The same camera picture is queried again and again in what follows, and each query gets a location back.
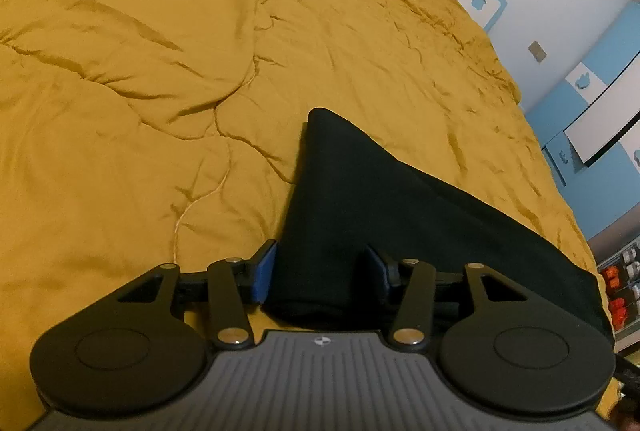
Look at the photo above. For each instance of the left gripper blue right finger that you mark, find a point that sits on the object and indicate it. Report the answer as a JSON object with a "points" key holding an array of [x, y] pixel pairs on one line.
{"points": [[408, 309]]}

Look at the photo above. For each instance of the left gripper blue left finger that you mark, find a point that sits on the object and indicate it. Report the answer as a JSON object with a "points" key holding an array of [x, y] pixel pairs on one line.
{"points": [[235, 285]]}

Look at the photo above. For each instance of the black pants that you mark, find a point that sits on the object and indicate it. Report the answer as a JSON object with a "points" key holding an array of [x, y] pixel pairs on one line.
{"points": [[355, 204]]}

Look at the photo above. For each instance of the shelf with orange items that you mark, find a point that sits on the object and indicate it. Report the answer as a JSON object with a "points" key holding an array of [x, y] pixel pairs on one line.
{"points": [[616, 250]]}

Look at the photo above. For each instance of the yellow quilted bed cover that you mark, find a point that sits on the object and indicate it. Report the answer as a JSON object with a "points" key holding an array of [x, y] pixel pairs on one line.
{"points": [[136, 132]]}

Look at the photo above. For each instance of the blue white wardrobe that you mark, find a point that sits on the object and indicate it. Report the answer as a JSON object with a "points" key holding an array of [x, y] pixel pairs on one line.
{"points": [[588, 128]]}

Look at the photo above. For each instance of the beige wall switch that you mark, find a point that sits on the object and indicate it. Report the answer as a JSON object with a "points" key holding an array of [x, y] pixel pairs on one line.
{"points": [[537, 51]]}

